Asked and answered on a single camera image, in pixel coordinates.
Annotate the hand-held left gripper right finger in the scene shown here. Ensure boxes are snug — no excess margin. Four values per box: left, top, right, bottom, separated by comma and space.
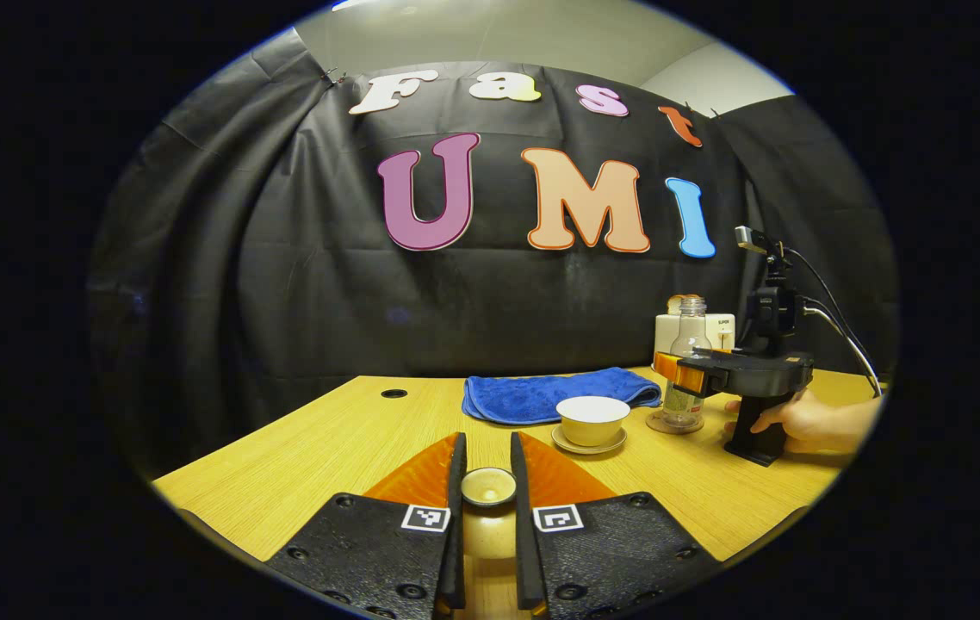
510, 432, 719, 620

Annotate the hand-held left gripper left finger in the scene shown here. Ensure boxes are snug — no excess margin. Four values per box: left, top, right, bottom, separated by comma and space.
266, 432, 467, 620

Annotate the cream teacup lid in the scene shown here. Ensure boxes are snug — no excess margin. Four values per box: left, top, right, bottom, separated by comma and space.
459, 466, 519, 562

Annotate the round cork coaster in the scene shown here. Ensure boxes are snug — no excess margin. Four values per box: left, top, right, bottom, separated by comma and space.
647, 410, 705, 436

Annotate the cream ceramic teacup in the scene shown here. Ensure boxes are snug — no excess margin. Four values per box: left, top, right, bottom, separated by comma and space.
556, 396, 631, 448

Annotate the white toaster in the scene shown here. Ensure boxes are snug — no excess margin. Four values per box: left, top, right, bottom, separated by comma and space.
654, 312, 737, 375

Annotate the cream ceramic saucer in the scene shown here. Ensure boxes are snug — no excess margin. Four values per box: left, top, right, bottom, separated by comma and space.
551, 425, 629, 456

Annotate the blue folded towel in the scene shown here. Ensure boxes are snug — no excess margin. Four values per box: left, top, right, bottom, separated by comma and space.
462, 367, 663, 426

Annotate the black backdrop cloth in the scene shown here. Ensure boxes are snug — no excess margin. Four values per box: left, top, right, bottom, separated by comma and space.
85, 39, 900, 479

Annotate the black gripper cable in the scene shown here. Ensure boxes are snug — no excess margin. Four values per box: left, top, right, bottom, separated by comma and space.
783, 248, 884, 397

